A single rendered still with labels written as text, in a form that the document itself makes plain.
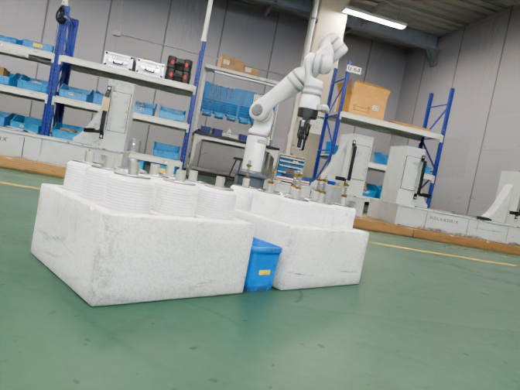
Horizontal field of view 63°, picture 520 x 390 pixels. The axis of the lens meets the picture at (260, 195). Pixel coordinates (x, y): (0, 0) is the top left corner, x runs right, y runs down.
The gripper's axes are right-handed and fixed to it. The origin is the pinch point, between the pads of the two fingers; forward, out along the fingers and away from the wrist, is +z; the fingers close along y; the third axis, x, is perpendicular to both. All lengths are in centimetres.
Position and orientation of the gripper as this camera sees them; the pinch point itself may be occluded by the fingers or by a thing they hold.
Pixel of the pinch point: (300, 146)
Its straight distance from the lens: 160.7
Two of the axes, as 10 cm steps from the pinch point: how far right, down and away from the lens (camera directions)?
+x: 9.5, 2.2, -2.2
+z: -2.1, 9.7, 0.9
